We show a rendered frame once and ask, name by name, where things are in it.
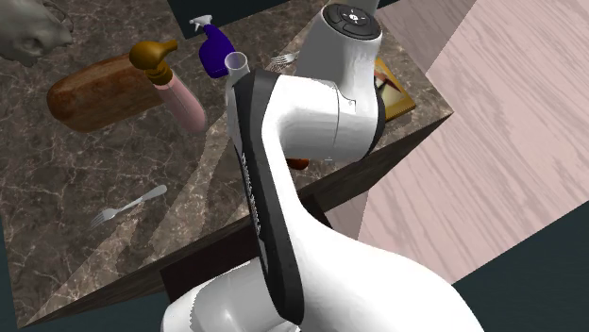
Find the silver fork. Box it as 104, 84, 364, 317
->
270, 50, 301, 67
89, 184, 169, 229

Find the yellow framed picture book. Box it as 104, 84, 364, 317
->
373, 57, 417, 124

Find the pink bottle with brass pump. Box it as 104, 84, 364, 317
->
128, 40, 209, 135

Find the blue spray bottle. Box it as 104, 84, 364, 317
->
189, 14, 237, 80

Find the brown bread loaf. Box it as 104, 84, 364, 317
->
46, 53, 165, 134

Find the grey stone figure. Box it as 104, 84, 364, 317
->
0, 0, 75, 68

